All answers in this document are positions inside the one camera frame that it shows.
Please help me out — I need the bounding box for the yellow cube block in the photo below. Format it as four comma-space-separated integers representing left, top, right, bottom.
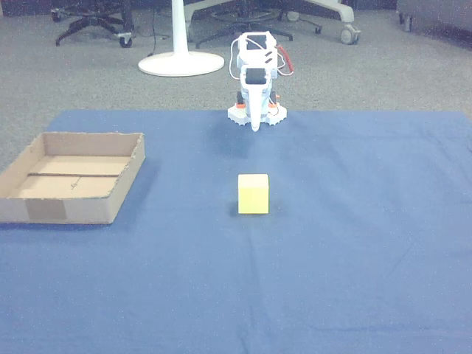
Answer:
237, 173, 271, 215

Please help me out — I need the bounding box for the shallow cardboard box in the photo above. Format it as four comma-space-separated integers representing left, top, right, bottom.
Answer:
0, 131, 146, 226

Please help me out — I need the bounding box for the black office chair base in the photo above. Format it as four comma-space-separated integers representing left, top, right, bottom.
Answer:
50, 0, 135, 49
194, 7, 324, 50

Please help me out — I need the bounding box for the blue cloth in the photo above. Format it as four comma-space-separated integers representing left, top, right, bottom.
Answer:
0, 109, 472, 354

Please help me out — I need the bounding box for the grey cabinet on casters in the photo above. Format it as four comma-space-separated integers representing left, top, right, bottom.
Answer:
396, 0, 472, 38

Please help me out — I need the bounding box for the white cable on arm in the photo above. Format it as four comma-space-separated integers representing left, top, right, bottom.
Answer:
229, 36, 245, 83

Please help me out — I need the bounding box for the red cable on arm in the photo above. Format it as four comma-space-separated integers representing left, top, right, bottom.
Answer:
275, 44, 296, 77

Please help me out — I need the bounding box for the white round pedestal stand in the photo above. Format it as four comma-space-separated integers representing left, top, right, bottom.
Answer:
138, 0, 226, 78

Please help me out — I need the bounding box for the white frame leg with caster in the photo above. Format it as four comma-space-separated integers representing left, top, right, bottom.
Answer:
183, 0, 362, 46

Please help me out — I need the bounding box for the black cable on floor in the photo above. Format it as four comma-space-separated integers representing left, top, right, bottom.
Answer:
146, 6, 171, 58

